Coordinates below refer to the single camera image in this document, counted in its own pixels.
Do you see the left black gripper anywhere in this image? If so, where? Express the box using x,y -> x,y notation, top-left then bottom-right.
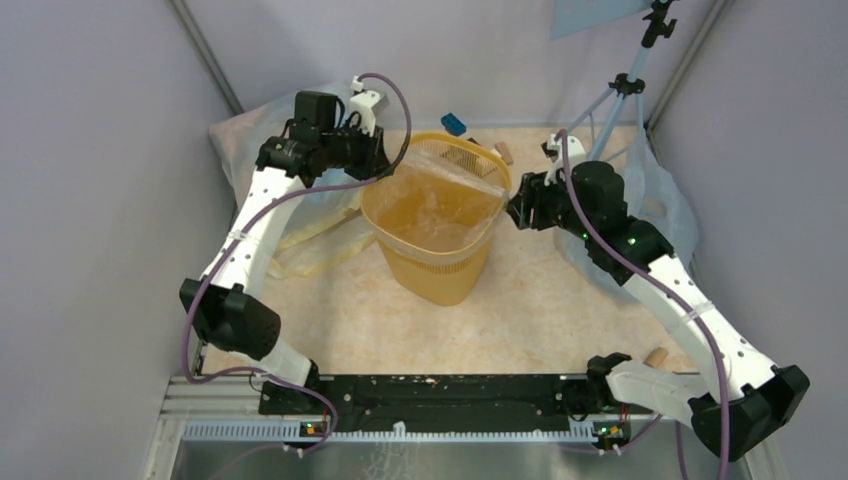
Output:
321,117 -> 394,182

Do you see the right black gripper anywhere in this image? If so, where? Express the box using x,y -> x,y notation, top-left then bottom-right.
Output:
504,164 -> 596,241

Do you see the yellow plastic trash bin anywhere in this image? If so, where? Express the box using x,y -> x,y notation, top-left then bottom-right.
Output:
361,132 -> 512,306

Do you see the clear plastic trash bag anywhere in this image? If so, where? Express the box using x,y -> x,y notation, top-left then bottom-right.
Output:
361,148 -> 511,264

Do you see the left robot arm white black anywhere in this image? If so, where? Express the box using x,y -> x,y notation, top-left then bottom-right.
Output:
179,84 -> 394,414

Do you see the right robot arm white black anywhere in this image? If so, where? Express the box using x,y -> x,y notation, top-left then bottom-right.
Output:
506,162 -> 811,462

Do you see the wooden block rear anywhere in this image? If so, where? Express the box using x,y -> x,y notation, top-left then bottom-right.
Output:
494,141 -> 514,165

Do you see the yellow plastic bag on floor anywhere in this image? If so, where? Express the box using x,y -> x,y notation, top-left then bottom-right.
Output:
268,211 -> 375,279

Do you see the blue toy brick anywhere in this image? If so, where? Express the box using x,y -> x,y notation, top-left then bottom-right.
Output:
440,112 -> 467,137

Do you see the blue stuffed bag right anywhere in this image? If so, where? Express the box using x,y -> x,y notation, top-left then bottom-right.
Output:
553,135 -> 699,304

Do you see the light blue tripod stand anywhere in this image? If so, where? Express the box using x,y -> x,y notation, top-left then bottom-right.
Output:
569,0 -> 677,161

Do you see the wooden cylinder near right base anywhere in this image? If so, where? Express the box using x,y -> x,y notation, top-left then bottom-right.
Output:
643,347 -> 669,368

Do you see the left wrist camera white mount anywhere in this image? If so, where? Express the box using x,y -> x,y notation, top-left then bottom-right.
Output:
346,77 -> 389,137

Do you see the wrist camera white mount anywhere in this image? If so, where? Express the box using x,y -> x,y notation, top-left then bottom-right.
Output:
543,134 -> 588,186
346,77 -> 389,137

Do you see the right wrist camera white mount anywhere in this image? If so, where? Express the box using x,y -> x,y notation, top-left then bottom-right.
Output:
543,134 -> 588,186

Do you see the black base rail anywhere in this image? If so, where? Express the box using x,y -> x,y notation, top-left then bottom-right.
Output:
258,374 -> 626,434

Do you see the white cable duct strip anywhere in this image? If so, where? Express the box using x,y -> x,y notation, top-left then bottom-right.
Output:
182,420 -> 597,444

